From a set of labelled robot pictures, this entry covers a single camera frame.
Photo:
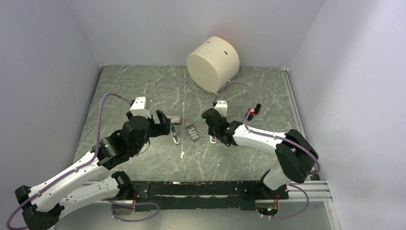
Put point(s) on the aluminium rail frame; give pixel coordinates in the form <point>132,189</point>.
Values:
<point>157,150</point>

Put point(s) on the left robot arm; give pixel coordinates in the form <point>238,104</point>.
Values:
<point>45,204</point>

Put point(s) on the cream cylindrical stool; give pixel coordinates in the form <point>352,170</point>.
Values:
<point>214,63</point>

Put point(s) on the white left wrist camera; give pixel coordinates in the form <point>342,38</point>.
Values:
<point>139,107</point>

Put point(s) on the small black cylinder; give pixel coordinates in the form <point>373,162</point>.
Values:
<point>257,108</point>

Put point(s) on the white red staple box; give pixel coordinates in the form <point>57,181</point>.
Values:
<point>175,120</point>

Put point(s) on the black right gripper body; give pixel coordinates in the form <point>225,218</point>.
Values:
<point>212,132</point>

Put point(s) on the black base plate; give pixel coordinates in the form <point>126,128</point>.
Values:
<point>205,194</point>

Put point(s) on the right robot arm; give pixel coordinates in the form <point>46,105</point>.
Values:
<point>295,155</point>

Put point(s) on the red black stamp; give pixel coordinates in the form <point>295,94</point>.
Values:
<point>250,114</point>

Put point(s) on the staple tray with staples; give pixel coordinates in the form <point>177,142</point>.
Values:
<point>192,132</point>

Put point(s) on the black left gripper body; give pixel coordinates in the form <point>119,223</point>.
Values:
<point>154,129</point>

